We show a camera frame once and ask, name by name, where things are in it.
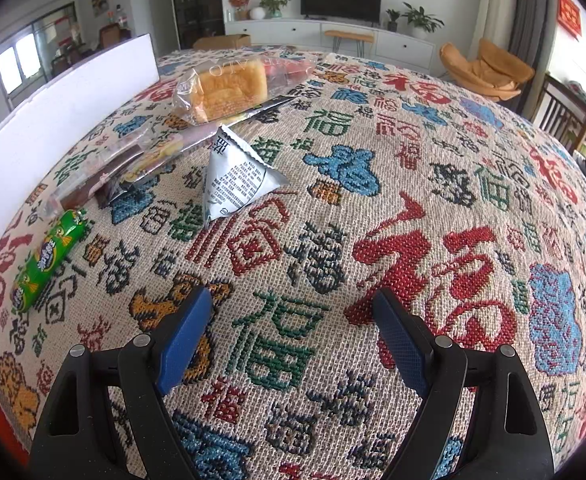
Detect dark long stick packet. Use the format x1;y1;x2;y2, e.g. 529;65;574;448
173;96;296;153

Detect dark packet with yellow print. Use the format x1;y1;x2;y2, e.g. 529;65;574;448
98;137;188;208

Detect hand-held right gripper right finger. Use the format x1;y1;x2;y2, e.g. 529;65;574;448
371;287;556;480

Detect grey curtain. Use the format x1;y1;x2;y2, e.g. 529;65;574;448
510;0;558;63

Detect red snack packet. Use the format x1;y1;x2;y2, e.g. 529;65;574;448
265;56;320;87

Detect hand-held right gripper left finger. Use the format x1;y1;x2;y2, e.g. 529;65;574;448
30;286;214;480

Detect cardboard box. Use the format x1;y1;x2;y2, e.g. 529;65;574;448
193;34;252;51

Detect bread loaf in clear bag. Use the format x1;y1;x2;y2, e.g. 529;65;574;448
172;55;276;126

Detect leafy potted plant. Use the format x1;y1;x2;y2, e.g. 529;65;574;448
259;0;291;19

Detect white door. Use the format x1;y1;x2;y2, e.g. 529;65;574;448
145;0;172;56

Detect white foam board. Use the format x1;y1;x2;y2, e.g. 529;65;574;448
0;33;161;291

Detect white patterned curtain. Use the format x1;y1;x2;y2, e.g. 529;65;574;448
468;0;518;52

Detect white television cabinet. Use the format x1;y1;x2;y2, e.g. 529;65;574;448
224;17;436;66

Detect silver triangular snack packet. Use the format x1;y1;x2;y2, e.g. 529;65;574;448
204;125;288;223

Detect green sausage snack packet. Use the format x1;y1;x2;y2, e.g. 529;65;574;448
12;209;90;313

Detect small wooden bench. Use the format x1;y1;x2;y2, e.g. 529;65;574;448
324;30;376;54

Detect dark glass cabinet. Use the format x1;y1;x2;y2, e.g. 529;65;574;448
169;0;225;51

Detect clear long snack packet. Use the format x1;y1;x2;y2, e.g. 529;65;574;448
43;130;174;221

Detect large potted plant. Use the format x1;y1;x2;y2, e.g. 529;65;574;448
402;2;444;38

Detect printed woven tablecloth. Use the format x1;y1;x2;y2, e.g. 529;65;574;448
0;46;586;480

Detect red wall hanging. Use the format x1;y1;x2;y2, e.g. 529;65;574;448
557;0;582;41

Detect dark wooden chair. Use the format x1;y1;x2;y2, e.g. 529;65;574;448
530;74;586;156

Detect orange lounge chair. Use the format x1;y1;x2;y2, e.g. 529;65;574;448
439;38;536;106

